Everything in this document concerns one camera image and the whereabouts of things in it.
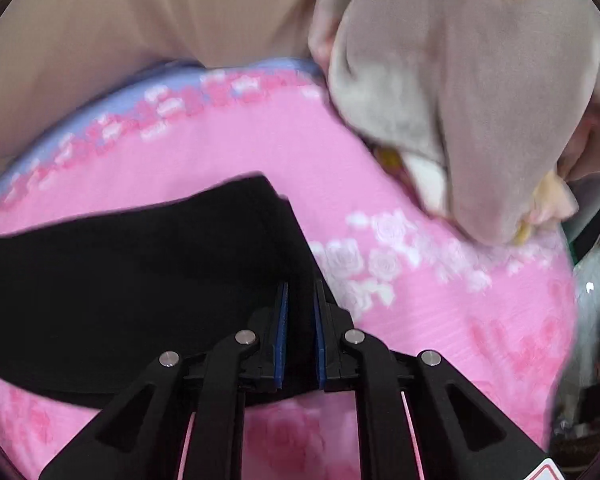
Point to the floral blanket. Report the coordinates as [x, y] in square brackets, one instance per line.
[492, 105]

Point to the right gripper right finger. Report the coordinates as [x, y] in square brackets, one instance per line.
[418, 417]

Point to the beige curtain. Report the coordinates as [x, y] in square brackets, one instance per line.
[55, 55]

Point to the black pants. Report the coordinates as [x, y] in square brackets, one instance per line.
[86, 305]

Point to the pink rose bedsheet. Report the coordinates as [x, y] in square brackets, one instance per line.
[503, 316]

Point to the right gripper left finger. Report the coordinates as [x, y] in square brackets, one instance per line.
[183, 410]

